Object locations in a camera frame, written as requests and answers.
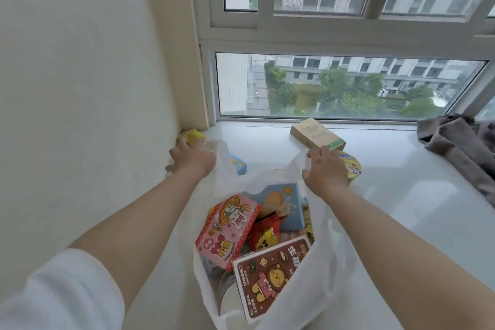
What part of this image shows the person's left hand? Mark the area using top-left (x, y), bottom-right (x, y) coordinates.
top-left (166, 136), bottom-right (217, 180)

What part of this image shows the person's right hand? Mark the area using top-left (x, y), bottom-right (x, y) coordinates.
top-left (302, 146), bottom-right (349, 199)

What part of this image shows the white plastic bag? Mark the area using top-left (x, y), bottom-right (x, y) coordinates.
top-left (124, 139), bottom-right (359, 330)

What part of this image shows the person's left forearm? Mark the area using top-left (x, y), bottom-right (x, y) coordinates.
top-left (68, 167), bottom-right (216, 312)

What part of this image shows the person's right forearm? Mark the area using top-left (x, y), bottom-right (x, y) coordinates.
top-left (323, 184), bottom-right (495, 330)

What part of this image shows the yellow snack packet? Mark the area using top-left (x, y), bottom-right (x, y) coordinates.
top-left (179, 129), bottom-right (209, 148)

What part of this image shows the blue cartoon snack box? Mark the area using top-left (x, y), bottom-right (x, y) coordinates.
top-left (247, 183), bottom-right (306, 232)

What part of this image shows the tan cardboard box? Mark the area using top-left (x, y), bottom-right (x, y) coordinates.
top-left (290, 118), bottom-right (346, 152)

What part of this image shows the yellow lid noodle cup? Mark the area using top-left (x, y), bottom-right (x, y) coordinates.
top-left (336, 150), bottom-right (363, 180)

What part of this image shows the small blue box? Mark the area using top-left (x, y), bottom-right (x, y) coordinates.
top-left (230, 153), bottom-right (248, 176)

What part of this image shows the red snack packet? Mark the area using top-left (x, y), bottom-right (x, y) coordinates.
top-left (247, 214), bottom-right (283, 252)

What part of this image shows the pink rabbit snack box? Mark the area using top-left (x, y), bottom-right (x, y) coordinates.
top-left (195, 194), bottom-right (261, 273)

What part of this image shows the brown bear snack box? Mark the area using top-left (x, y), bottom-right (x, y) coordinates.
top-left (232, 235), bottom-right (313, 322)

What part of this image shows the grey cloth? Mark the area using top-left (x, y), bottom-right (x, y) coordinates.
top-left (417, 113), bottom-right (495, 209)

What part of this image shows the white shirt sleeve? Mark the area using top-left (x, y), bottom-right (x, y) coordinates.
top-left (0, 249), bottom-right (125, 330)

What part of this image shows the white window frame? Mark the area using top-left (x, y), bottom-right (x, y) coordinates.
top-left (187, 0), bottom-right (495, 128)

